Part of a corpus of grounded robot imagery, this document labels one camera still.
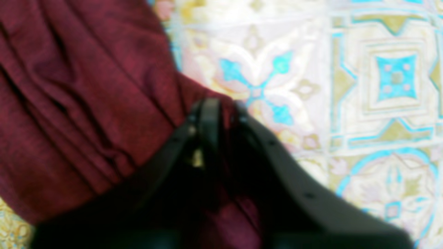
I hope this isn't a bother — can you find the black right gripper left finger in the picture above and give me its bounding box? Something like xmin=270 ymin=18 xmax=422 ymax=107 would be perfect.
xmin=31 ymin=98 xmax=222 ymax=249

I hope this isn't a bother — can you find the patterned tablecloth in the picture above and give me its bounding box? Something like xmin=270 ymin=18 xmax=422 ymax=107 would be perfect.
xmin=1 ymin=0 xmax=442 ymax=249

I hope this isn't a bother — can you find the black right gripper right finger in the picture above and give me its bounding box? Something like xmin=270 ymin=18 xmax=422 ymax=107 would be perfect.
xmin=232 ymin=102 xmax=413 ymax=249

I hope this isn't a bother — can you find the maroon t-shirt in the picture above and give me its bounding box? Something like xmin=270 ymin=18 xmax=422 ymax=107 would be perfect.
xmin=0 ymin=0 xmax=263 ymax=249

